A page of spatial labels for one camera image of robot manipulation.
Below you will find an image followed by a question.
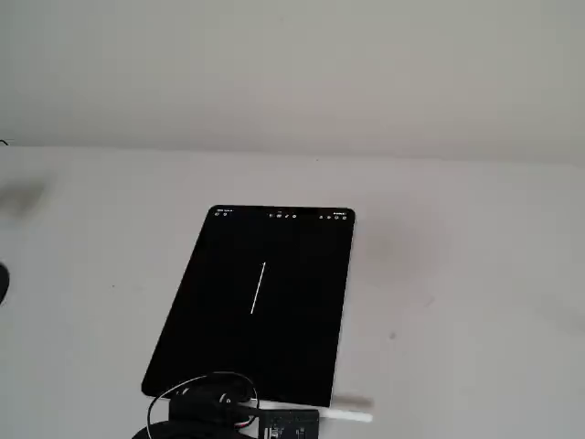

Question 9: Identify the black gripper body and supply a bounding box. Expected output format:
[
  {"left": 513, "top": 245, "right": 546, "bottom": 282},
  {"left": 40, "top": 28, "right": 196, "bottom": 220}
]
[{"left": 167, "top": 384, "right": 258, "bottom": 429}]

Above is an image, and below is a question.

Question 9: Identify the white stylus pencil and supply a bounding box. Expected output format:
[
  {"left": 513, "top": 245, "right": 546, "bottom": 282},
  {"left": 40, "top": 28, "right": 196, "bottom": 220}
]
[{"left": 248, "top": 397, "right": 375, "bottom": 423}]

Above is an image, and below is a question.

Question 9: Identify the black screen tablet silver edge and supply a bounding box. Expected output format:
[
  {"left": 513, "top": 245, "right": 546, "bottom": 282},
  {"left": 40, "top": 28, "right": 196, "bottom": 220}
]
[{"left": 139, "top": 204, "right": 357, "bottom": 410}]

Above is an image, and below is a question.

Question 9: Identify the red white black wire bundle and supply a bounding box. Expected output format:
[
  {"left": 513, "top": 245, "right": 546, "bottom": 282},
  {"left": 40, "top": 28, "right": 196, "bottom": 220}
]
[{"left": 230, "top": 402, "right": 269, "bottom": 431}]

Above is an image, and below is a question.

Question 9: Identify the small camera module board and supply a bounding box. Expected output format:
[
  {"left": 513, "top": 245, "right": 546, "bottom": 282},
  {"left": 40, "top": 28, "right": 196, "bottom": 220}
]
[{"left": 257, "top": 408, "right": 322, "bottom": 439}]

